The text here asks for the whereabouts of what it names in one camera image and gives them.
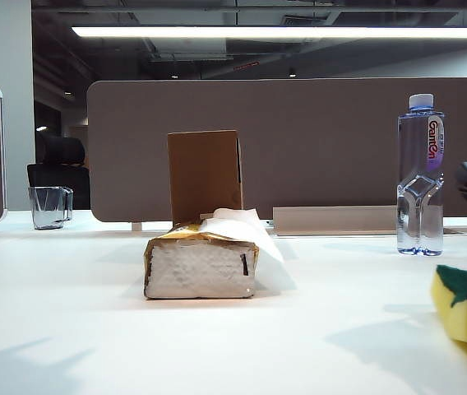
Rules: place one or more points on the brown cardboard box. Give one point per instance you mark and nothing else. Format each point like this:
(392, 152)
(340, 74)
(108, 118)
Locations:
(204, 173)

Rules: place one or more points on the large brown desk divider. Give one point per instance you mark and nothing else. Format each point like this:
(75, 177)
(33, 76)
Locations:
(320, 144)

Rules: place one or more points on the white tissue sheet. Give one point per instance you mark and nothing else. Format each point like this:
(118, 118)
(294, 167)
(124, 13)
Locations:
(254, 230)

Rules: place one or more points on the clear plastic water bottle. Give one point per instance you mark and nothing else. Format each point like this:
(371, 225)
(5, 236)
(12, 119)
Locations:
(419, 164)

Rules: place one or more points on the white divider support bracket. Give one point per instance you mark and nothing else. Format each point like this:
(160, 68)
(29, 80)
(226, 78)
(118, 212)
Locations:
(136, 226)

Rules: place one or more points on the black office chair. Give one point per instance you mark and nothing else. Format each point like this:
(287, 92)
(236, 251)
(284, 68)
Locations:
(58, 164)

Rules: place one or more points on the gold tissue pack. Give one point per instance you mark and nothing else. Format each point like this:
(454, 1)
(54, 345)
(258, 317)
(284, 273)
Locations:
(200, 273)

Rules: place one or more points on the long ceiling light strip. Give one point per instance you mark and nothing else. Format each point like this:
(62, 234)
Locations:
(258, 32)

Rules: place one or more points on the clear glass mug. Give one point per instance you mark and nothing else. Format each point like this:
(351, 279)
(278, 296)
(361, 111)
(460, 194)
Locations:
(48, 205)

